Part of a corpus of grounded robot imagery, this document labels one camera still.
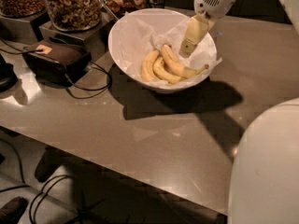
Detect dark shoe lower left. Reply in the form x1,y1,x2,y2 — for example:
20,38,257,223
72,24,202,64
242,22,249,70
0,197,28,224

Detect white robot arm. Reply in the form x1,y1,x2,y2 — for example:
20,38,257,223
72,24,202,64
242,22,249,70
180,0,299,224

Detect white paper bowl liner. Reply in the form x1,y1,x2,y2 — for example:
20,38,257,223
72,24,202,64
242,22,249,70
116,11,223,87

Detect glass jar of cashews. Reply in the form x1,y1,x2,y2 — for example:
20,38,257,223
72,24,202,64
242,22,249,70
44,0,101,32

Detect white ceramic bowl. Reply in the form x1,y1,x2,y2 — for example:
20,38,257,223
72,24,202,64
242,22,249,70
107,7,219,94

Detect dark shoe under table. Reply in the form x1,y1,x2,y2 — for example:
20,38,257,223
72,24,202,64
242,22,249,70
35,147,62,183

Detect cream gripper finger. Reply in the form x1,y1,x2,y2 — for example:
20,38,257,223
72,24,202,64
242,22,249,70
179,12,214,57

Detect black round object left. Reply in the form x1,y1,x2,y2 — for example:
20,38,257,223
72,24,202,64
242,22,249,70
0,54,18,92

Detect black floor cables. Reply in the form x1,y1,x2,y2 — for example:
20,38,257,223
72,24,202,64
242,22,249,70
0,137,85,224

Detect glass jar of almonds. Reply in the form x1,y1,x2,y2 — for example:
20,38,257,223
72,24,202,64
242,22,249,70
0,0,45,18

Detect dark brown box device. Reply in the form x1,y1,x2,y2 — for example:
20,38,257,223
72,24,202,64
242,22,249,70
22,40,92,87

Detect metal jar stand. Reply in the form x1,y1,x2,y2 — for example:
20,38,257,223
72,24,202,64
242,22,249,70
39,12,114,61
0,11,50,44

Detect right metal jar stand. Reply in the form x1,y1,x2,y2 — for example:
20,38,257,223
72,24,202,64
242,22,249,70
39,12,114,61

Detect left metal jar stand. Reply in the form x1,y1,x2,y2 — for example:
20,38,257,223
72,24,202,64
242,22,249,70
0,11,50,44

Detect black cable on table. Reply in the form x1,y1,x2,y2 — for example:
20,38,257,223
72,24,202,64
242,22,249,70
0,35,113,100

